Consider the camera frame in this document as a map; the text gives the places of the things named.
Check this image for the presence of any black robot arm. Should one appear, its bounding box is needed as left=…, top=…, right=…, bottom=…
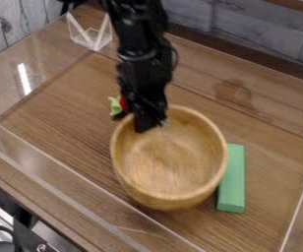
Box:
left=100, top=0, right=179, bottom=133

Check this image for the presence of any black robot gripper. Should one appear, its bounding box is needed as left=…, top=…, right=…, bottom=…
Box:
left=116, top=48, right=177, bottom=133

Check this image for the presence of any red plush strawberry fruit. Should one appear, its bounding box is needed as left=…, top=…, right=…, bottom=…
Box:
left=109, top=95, right=128, bottom=117

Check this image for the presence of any clear acrylic tray enclosure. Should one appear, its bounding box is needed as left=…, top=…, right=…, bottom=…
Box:
left=0, top=21, right=303, bottom=252

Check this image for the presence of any green rectangular block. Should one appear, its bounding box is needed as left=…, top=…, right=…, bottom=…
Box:
left=216, top=144, right=246, bottom=214

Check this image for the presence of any round wooden bowl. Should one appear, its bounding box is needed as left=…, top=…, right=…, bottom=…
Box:
left=111, top=104, right=230, bottom=212

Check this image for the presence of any black metal bracket with bolt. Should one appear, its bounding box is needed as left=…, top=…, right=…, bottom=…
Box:
left=14, top=220, right=58, bottom=252

